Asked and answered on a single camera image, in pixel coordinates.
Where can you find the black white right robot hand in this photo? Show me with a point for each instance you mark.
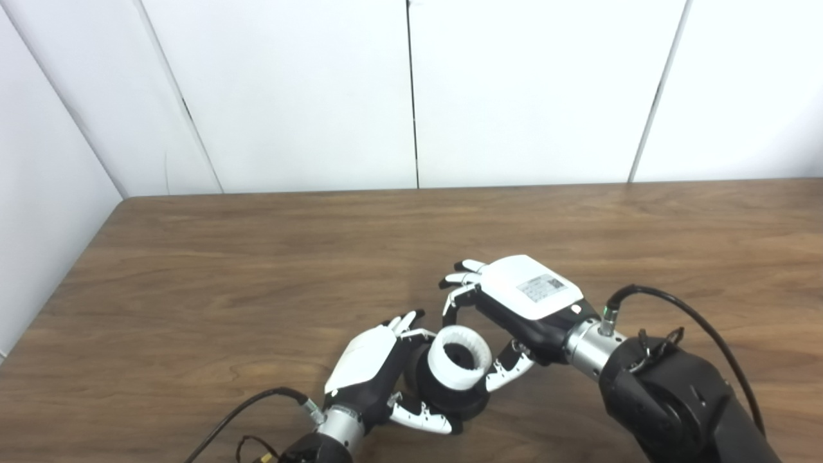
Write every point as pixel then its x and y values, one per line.
pixel 533 302

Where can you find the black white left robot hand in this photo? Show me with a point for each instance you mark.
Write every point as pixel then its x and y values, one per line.
pixel 366 366

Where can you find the round black part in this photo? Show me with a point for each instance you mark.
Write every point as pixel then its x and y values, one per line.
pixel 443 399

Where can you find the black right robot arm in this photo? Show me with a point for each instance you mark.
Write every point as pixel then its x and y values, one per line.
pixel 688 411

